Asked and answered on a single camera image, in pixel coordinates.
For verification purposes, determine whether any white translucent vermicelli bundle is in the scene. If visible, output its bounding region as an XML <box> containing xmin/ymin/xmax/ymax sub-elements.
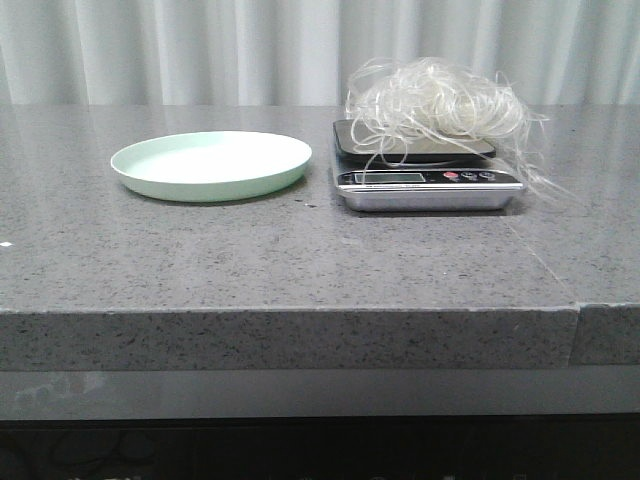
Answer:
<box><xmin>344</xmin><ymin>57</ymin><xmax>573</xmax><ymax>201</ymax></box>

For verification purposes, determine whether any white pleated curtain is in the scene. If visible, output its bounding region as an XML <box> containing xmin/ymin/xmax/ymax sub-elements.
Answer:
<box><xmin>1</xmin><ymin>1</ymin><xmax>639</xmax><ymax>105</ymax></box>

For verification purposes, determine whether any black silver kitchen scale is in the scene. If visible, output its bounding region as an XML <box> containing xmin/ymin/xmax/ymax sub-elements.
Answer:
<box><xmin>332</xmin><ymin>120</ymin><xmax>526</xmax><ymax>212</ymax></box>

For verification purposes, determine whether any mint green round plate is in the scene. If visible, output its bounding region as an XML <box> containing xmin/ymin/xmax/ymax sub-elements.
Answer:
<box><xmin>111</xmin><ymin>131</ymin><xmax>312</xmax><ymax>203</ymax></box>

